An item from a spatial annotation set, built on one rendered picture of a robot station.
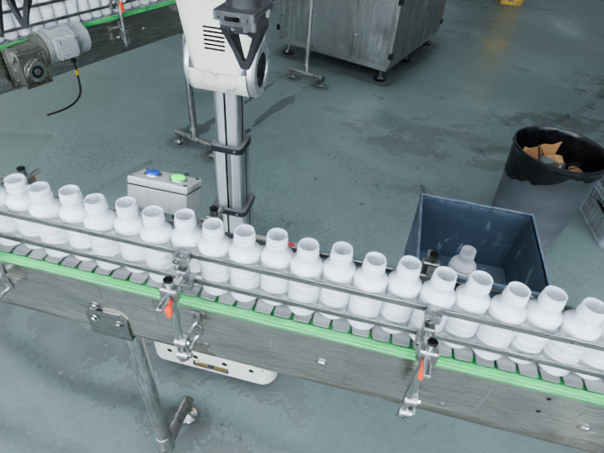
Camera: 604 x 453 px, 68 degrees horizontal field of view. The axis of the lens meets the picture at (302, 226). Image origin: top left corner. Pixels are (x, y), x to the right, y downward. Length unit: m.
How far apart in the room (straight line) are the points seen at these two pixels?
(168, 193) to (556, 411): 0.87
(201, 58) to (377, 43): 3.22
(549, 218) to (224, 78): 1.80
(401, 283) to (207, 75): 0.83
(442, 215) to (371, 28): 3.20
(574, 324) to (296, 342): 0.48
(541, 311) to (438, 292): 0.17
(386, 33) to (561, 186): 2.45
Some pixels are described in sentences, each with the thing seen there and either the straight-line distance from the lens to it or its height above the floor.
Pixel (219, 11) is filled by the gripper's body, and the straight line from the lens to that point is 0.73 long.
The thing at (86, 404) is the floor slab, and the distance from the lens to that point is 2.02.
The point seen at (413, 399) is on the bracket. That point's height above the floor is 0.94.
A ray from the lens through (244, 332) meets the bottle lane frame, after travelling 0.93.
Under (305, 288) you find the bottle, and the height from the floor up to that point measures 1.08.
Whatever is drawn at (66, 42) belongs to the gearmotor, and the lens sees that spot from 2.19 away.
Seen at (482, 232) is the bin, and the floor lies 0.86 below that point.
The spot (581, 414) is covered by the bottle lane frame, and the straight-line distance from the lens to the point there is 1.01.
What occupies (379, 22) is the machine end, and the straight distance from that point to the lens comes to 4.37.
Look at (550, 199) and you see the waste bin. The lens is 2.46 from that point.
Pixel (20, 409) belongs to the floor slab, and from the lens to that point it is 2.11.
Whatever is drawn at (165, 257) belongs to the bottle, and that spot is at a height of 1.07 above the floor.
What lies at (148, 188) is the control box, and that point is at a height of 1.10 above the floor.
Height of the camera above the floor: 1.69
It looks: 41 degrees down
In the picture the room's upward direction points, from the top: 5 degrees clockwise
